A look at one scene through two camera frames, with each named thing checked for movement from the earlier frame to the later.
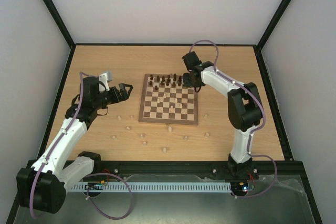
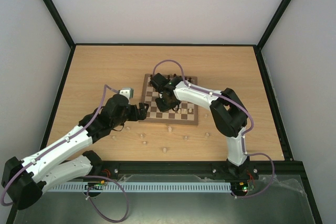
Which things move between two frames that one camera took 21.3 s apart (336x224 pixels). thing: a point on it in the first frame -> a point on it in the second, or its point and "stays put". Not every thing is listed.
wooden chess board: (165, 100) stays put
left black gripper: (117, 98) -> (136, 117)
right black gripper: (188, 80) -> (165, 102)
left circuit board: (95, 185) stays put
